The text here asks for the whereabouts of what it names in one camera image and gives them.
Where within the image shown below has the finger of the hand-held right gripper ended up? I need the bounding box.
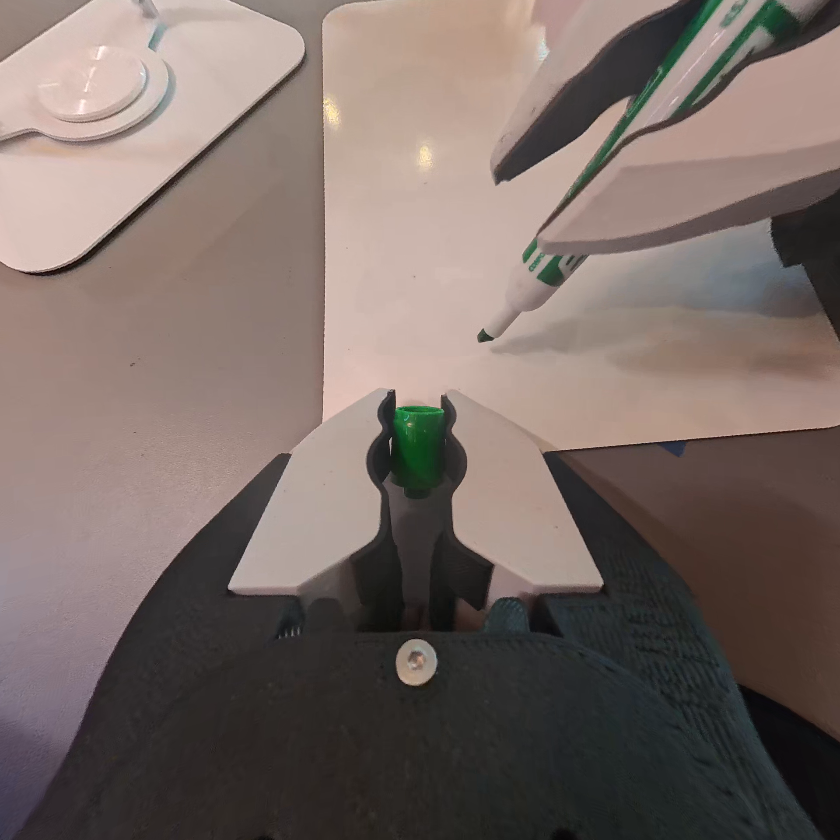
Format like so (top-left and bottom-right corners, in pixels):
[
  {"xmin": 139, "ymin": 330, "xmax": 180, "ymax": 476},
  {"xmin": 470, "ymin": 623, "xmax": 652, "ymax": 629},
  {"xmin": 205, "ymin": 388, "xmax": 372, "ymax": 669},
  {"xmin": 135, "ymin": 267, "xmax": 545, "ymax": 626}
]
[
  {"xmin": 537, "ymin": 29, "xmax": 840, "ymax": 257},
  {"xmin": 491, "ymin": 0, "xmax": 710, "ymax": 186}
]

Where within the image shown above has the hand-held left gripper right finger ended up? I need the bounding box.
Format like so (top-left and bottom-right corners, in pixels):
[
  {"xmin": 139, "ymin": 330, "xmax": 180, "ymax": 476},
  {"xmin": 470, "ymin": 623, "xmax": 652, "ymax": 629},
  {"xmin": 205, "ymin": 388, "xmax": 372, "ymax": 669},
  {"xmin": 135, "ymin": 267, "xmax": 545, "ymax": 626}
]
[{"xmin": 428, "ymin": 388, "xmax": 605, "ymax": 632}]

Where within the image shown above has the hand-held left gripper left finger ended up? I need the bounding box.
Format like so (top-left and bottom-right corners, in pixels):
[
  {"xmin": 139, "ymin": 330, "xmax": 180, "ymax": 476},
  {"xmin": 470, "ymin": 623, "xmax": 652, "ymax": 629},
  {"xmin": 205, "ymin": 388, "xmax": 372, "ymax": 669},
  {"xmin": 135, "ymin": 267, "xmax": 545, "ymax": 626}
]
[{"xmin": 227, "ymin": 388, "xmax": 403, "ymax": 632}]

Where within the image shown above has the green marker cap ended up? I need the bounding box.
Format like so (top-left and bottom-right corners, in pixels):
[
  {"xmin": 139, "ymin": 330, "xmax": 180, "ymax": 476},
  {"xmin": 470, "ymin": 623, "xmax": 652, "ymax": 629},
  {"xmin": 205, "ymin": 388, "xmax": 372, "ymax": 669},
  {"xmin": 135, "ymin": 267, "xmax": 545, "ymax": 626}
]
[{"xmin": 390, "ymin": 405, "xmax": 448, "ymax": 501}]

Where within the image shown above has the white whiteboard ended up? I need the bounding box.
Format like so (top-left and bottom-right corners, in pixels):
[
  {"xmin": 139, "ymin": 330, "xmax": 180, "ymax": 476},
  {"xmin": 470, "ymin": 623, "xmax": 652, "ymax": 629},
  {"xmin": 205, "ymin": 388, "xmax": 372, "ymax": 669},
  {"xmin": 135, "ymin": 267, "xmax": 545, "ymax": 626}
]
[{"xmin": 320, "ymin": 0, "xmax": 840, "ymax": 454}]

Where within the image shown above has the white metal stand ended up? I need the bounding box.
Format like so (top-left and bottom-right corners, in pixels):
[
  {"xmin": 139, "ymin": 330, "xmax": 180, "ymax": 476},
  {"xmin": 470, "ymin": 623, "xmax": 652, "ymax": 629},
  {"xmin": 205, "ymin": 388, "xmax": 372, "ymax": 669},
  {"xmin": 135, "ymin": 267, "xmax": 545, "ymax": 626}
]
[{"xmin": 0, "ymin": 0, "xmax": 307, "ymax": 274}]

